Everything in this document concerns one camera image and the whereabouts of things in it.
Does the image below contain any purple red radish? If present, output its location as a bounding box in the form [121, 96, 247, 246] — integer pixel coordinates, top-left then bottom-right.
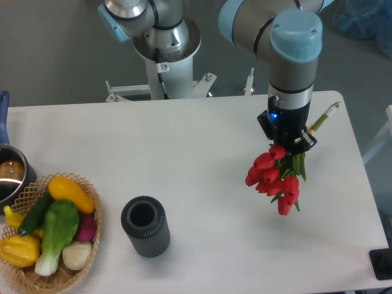
[77, 214, 97, 242]

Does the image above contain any red tulip bouquet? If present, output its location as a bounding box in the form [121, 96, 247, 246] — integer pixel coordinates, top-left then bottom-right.
[244, 102, 341, 216]

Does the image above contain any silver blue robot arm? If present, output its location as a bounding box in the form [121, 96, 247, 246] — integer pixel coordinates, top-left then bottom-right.
[98, 1, 328, 154]

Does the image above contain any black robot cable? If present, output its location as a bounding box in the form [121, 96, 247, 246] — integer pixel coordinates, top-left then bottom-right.
[154, 47, 169, 100]

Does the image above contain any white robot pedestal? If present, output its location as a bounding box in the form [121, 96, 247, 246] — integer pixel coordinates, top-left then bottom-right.
[106, 17, 217, 102]

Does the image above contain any blue handled saucepan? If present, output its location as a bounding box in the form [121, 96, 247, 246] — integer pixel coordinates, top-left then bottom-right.
[1, 91, 37, 216]

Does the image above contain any yellow orange pumpkin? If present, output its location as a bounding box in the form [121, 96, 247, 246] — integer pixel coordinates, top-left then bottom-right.
[1, 235, 40, 268]

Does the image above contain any green cucumber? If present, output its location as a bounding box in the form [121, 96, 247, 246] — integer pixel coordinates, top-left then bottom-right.
[17, 191, 55, 236]

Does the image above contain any woven wicker basket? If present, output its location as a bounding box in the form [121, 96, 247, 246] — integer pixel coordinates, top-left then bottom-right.
[1, 172, 102, 293]

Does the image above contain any dark grey ribbed vase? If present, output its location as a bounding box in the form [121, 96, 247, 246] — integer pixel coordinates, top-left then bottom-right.
[121, 195, 171, 258]

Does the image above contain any green bok choy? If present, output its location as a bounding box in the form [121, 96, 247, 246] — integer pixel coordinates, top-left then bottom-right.
[35, 200, 80, 276]

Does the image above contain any white garlic bulb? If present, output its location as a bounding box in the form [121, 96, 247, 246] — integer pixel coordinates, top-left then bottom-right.
[62, 241, 92, 270]

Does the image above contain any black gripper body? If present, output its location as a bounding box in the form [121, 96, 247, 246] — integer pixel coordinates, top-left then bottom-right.
[265, 96, 310, 146]

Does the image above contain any small yellow gourd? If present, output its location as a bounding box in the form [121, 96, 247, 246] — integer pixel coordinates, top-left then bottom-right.
[4, 205, 43, 239]

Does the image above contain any black device at edge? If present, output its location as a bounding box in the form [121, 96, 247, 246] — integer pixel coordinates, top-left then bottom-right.
[369, 248, 391, 281]

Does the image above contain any blue plastic bag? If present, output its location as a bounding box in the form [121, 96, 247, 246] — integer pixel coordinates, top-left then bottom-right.
[333, 1, 391, 58]

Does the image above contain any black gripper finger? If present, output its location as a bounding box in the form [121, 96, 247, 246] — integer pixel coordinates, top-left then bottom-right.
[257, 111, 275, 143]
[286, 130, 317, 154]

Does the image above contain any yellow squash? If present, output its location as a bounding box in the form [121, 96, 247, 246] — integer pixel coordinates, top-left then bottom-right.
[48, 176, 95, 214]

